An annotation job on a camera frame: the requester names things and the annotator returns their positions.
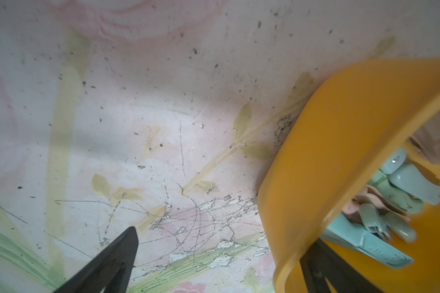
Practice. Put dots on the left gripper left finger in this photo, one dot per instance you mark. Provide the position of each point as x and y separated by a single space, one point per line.
110 270

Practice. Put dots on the floral pink table mat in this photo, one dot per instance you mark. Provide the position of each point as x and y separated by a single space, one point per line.
165 116

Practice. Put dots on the teal fruit knife in box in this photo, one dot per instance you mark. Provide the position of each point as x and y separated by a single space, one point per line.
355 237

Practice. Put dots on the light teal folding knife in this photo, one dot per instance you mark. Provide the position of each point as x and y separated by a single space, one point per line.
407 177

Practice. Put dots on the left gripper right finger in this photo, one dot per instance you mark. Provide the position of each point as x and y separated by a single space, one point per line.
323 268

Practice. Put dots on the yellow plastic storage box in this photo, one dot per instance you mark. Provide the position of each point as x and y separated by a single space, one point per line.
350 125

